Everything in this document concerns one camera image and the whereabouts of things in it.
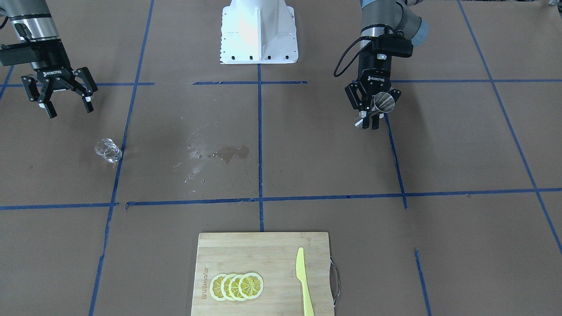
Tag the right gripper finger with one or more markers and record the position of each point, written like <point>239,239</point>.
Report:
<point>40,91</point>
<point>85,86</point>

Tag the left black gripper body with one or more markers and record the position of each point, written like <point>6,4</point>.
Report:
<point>371,68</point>

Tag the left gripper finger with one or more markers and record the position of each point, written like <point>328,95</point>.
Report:
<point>359,102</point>
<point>383,103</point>

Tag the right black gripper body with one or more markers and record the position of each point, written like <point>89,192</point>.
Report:
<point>51,61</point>

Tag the clear glass cup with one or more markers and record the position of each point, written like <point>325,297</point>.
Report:
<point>108,150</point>

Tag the steel double jigger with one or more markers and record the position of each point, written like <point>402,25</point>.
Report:
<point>381,104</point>

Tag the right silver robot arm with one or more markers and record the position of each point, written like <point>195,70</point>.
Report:
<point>31,21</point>

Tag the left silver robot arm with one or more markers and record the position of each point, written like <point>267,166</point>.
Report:
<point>389,29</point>

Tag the bamboo cutting board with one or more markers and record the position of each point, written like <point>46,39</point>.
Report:
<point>271,255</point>

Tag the yellow plastic knife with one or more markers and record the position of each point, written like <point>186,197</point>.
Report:
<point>300,269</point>

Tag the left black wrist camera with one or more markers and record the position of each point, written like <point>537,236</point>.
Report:
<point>393,45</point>

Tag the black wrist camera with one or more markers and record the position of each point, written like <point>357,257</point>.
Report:
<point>17,54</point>
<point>393,45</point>

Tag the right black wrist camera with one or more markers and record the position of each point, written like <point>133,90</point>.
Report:
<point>17,54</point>

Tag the white pedestal column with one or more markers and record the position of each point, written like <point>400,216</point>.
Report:
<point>258,32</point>

